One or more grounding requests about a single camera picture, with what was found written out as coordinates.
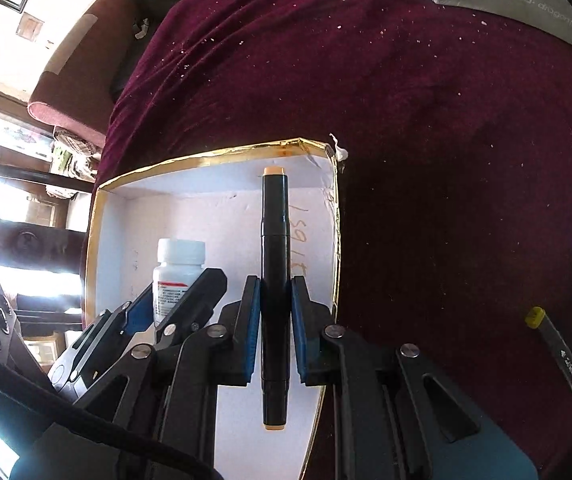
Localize black marker orange caps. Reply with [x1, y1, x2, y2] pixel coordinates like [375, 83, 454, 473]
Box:
[261, 166, 291, 430]

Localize white medicine bottle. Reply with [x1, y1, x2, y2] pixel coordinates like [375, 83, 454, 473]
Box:
[152, 238, 205, 326]

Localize black marker yellow caps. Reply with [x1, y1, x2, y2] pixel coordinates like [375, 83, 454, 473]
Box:
[525, 307, 572, 391]

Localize white box gold rim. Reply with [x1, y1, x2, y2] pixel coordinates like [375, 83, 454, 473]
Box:
[84, 139, 340, 479]

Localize dark wooden chair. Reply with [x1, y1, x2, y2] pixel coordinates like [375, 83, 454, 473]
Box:
[0, 159, 93, 274]

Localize maroon velvet bed cover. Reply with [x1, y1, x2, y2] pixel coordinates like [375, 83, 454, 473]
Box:
[97, 0, 572, 479]

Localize maroon armchair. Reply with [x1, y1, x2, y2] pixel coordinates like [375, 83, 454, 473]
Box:
[28, 0, 140, 148]

